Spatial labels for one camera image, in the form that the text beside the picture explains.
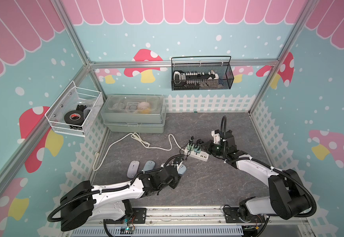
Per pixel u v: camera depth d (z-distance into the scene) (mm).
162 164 612
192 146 913
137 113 990
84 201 410
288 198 425
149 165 889
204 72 917
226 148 682
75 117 712
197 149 864
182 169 811
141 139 1026
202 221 737
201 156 924
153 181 610
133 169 893
